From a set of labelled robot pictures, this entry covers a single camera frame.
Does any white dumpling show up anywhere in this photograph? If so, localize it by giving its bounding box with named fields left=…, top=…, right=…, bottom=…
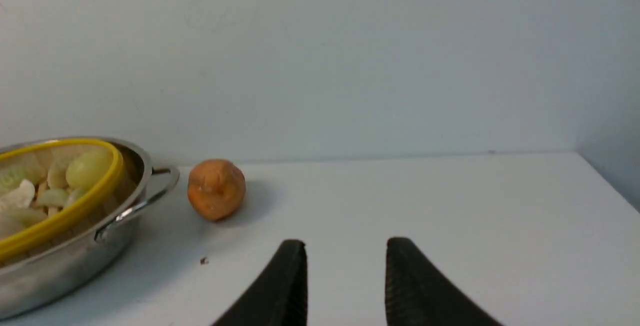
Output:
left=0, top=180, right=36, bottom=212
left=46, top=162, right=69, bottom=189

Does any stainless steel two-handled pot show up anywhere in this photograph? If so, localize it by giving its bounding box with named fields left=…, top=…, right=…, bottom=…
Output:
left=0, top=137, right=180, bottom=320

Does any green dumpling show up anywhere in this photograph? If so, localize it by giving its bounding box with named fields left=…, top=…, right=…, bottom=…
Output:
left=1, top=208, right=48, bottom=228
left=64, top=189, right=87, bottom=209
left=0, top=165, right=44, bottom=194
left=34, top=189, right=70, bottom=208

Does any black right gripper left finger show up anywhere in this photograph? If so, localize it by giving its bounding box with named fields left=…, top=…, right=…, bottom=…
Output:
left=214, top=239, right=308, bottom=326

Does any yellow-green round bun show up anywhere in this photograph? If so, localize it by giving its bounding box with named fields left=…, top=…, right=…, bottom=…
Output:
left=65, top=149, right=113, bottom=190

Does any green dumpling right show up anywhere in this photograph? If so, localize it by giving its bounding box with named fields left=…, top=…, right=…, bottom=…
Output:
left=64, top=189, right=87, bottom=209

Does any orange-brown toy potato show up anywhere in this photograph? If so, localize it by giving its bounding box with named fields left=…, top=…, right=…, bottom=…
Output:
left=187, top=159, right=247, bottom=222

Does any white dumpling back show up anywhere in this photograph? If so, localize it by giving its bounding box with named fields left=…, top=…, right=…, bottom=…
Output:
left=46, top=162, right=69, bottom=189

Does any white dumpling centre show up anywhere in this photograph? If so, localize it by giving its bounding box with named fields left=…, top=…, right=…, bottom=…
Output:
left=0, top=180, right=36, bottom=212

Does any green dumpling front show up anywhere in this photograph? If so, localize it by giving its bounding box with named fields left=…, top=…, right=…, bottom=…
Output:
left=1, top=208, right=48, bottom=228

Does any yellow-rimmed bamboo steamer basket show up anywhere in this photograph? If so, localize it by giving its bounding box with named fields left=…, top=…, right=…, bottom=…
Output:
left=1, top=139, right=126, bottom=263

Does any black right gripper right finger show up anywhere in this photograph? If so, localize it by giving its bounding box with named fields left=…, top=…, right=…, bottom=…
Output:
left=385, top=237, right=500, bottom=326

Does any green dumpling centre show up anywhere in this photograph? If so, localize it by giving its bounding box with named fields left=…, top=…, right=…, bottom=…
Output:
left=34, top=189, right=70, bottom=208

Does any green dumpling back left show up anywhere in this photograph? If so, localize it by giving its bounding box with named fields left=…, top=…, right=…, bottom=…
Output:
left=0, top=165, right=44, bottom=194

